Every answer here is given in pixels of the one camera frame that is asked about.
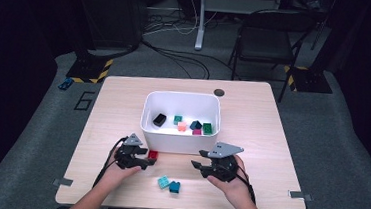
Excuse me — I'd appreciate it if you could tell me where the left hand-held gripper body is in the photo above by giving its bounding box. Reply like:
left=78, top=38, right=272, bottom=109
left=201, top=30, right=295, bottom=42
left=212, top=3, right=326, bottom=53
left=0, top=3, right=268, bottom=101
left=112, top=131, right=151, bottom=173

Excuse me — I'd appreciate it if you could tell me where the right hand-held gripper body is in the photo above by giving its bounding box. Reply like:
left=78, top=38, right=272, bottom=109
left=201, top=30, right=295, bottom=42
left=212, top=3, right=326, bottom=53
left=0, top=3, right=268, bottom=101
left=200, top=140, right=246, bottom=184

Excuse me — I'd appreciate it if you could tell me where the red toy block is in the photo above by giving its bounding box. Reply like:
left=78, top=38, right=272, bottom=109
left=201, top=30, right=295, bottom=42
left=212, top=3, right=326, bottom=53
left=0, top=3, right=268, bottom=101
left=147, top=149, right=160, bottom=161

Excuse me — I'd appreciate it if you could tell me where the green toy block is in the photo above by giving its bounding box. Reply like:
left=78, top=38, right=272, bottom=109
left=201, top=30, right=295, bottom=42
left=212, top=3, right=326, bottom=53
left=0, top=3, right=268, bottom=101
left=201, top=122, right=214, bottom=136

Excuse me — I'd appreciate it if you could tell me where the dark blue toy block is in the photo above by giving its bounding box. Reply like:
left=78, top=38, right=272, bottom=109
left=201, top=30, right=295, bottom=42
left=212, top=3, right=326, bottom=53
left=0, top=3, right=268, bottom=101
left=189, top=119, right=203, bottom=132

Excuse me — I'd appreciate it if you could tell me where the white plastic bin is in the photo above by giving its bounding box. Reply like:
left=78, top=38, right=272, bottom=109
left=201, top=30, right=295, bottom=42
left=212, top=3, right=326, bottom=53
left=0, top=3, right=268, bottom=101
left=138, top=88, right=224, bottom=157

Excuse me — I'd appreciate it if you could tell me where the black toy block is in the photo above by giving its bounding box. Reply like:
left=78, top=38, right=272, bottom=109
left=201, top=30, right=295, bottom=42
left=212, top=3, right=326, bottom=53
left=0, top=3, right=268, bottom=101
left=152, top=112, right=168, bottom=128

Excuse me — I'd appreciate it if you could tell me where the orange toy block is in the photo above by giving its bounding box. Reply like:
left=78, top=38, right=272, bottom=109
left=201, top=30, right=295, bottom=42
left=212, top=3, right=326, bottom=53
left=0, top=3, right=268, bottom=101
left=176, top=120, right=188, bottom=133

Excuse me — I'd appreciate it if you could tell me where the person's left hand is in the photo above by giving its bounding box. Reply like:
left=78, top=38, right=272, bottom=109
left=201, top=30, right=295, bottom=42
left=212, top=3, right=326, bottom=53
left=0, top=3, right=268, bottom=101
left=100, top=150, right=144, bottom=196

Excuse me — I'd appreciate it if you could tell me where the person's right hand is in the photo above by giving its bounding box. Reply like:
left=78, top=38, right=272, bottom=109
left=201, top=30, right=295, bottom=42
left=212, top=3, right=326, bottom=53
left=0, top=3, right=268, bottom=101
left=204, top=151, right=260, bottom=209

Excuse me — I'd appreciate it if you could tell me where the bright blue toy block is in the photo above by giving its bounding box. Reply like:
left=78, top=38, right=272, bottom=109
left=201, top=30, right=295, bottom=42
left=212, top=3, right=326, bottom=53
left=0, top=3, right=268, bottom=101
left=168, top=179, right=181, bottom=194

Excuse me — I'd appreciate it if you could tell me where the grey tape strip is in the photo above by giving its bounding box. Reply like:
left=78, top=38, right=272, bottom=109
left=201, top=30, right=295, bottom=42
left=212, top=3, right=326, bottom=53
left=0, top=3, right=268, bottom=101
left=286, top=190, right=314, bottom=201
left=52, top=177, right=74, bottom=188

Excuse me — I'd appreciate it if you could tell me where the black base with yellow stripes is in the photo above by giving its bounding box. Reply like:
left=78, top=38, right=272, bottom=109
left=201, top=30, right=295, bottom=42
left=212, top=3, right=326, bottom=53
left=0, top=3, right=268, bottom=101
left=65, top=54, right=115, bottom=87
left=282, top=64, right=335, bottom=96

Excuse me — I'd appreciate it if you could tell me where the small blue floor object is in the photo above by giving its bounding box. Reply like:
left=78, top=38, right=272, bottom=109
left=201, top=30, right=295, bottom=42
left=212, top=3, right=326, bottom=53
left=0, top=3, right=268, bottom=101
left=57, top=77, right=75, bottom=92

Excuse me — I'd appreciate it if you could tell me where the black folding chair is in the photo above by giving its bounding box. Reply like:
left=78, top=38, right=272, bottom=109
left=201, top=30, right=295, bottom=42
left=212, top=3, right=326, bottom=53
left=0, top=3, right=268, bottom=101
left=225, top=5, right=319, bottom=105

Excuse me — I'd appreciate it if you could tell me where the black equipment cabinet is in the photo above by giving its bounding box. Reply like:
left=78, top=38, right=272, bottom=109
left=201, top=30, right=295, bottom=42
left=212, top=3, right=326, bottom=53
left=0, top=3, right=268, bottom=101
left=67, top=0, right=147, bottom=54

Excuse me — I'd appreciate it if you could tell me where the black floor cable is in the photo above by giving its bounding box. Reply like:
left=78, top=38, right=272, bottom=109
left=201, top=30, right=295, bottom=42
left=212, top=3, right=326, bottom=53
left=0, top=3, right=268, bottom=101
left=138, top=38, right=213, bottom=81

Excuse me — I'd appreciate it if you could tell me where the white desk frame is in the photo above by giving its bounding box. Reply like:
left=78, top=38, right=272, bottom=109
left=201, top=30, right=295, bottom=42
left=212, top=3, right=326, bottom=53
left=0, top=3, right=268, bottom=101
left=194, top=0, right=283, bottom=58

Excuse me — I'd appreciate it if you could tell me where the white floor cable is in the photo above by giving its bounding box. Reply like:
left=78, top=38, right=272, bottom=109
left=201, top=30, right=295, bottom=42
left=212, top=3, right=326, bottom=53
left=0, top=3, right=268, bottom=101
left=143, top=0, right=218, bottom=40

